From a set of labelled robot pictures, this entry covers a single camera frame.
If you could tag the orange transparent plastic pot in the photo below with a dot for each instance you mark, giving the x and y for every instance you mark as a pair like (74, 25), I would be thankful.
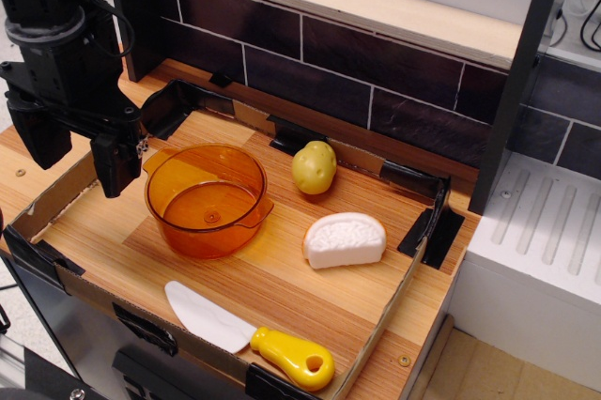
(209, 200)

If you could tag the white toy sushi piece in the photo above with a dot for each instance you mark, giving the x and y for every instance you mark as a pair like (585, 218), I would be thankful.
(344, 239)

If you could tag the white drainboard sink unit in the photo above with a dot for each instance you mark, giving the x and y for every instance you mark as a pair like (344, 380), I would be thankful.
(530, 281)

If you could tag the cardboard fence with black tape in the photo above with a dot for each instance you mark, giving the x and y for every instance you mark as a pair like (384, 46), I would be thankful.
(97, 267)

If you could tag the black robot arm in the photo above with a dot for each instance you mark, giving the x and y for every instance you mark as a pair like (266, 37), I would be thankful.
(34, 13)

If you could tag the toy knife yellow handle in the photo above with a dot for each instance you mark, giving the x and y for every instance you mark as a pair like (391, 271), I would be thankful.
(307, 364)

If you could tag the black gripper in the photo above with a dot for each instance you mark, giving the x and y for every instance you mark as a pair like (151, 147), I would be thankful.
(73, 69)

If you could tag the dark tiled backsplash shelf unit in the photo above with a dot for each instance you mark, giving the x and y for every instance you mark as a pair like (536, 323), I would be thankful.
(419, 83)

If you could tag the yellow toy potato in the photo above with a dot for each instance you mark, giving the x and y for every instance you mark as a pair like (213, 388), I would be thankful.
(314, 167)

